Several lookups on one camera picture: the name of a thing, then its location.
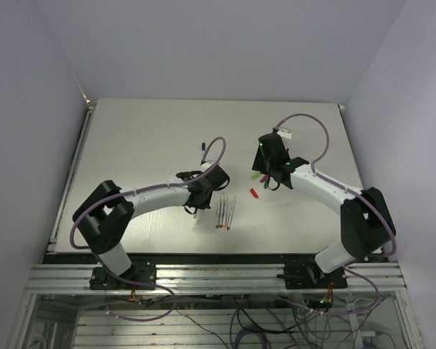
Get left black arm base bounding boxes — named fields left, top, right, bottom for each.
left=89, top=263, right=156, bottom=291

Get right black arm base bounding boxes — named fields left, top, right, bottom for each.
left=276, top=262, right=347, bottom=290

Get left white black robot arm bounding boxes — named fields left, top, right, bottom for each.
left=70, top=162, right=230, bottom=289

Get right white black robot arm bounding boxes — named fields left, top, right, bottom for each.
left=252, top=131, right=396, bottom=288

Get yellow end white pen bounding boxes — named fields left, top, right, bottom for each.
left=222, top=193, right=230, bottom=229

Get red pen cap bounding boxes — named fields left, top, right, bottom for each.
left=250, top=188, right=259, bottom=198

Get purple end white pen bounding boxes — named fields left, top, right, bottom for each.
left=226, top=196, right=237, bottom=230

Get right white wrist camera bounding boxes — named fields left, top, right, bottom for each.
left=277, top=127, right=292, bottom=140

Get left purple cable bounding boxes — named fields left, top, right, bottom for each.
left=69, top=136, right=227, bottom=321

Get purple cable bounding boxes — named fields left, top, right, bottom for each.
left=274, top=113, right=399, bottom=316
left=69, top=136, right=227, bottom=321

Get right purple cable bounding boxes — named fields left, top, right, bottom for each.
left=274, top=113, right=399, bottom=316

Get loose cables under table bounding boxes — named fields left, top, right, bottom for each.
left=105, top=290, right=386, bottom=349

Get aluminium rail frame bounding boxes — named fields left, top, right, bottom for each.
left=25, top=262, right=407, bottom=295

